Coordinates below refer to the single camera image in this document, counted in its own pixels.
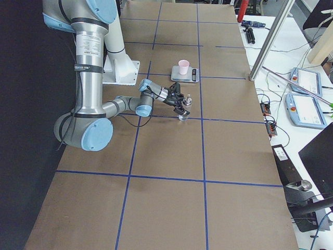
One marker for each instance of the black folded tripod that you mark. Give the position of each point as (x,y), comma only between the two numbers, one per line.
(249,35)

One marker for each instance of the pink plastic cup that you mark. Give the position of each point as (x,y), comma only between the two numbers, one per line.
(183,66)

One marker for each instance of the near blue teach pendant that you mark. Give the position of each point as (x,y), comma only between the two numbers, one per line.
(304,111)

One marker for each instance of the black power strip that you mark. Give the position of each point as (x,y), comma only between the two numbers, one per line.
(269,120)

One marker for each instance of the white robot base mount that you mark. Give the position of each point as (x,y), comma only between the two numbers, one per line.
(119,69)

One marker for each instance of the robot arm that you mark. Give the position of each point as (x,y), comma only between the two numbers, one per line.
(100,58)

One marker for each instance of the blue teach pendant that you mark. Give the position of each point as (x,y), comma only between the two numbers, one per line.
(307,79)
(304,111)

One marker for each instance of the grabber stick with green tip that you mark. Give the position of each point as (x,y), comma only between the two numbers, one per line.
(299,87)

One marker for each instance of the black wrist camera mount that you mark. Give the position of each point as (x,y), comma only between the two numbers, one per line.
(174,89)

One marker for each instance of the folded blue umbrella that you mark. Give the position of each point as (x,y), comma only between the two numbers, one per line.
(253,24)

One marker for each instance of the black monitor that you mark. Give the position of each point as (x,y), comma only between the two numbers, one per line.
(316,157)

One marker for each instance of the wooden board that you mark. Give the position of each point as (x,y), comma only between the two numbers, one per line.
(322,48)

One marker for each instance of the brown paper table cover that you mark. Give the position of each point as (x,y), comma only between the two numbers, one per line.
(209,182)

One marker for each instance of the far blue teach pendant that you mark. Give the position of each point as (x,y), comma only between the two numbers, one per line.
(307,79)

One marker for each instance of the black box with white label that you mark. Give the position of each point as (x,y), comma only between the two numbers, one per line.
(286,169)

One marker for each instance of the red cylinder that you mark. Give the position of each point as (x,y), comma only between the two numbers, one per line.
(242,10)

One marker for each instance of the aluminium frame post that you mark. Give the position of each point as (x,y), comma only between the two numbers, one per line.
(272,34)

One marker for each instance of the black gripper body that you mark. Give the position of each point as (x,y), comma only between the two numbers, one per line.
(170,100)

